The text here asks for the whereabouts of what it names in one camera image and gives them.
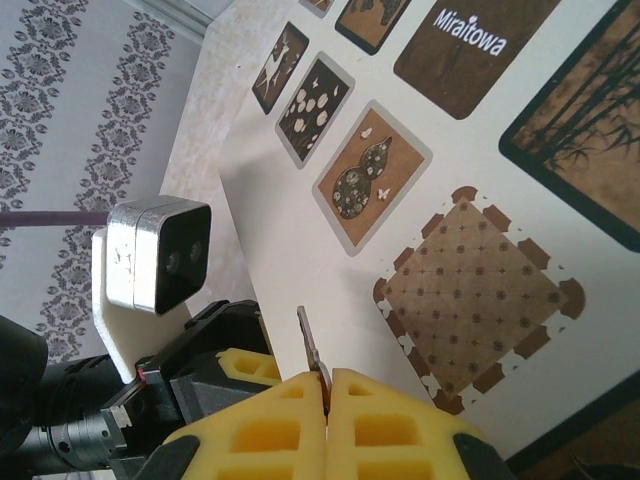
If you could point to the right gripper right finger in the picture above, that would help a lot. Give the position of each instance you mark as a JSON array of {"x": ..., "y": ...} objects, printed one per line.
[{"x": 390, "y": 435}]

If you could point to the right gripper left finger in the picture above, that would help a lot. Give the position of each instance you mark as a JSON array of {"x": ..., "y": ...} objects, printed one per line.
[{"x": 270, "y": 435}]

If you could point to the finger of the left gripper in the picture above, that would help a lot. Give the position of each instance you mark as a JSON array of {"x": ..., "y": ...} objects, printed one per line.
[{"x": 240, "y": 367}]

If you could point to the white box with brown pictures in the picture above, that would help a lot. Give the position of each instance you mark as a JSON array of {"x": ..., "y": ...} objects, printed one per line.
[{"x": 300, "y": 225}]

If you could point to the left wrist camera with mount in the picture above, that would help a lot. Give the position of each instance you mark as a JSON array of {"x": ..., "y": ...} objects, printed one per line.
[{"x": 175, "y": 260}]

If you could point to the aluminium side rail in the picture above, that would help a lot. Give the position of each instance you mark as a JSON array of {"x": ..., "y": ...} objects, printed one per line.
[{"x": 175, "y": 15}]

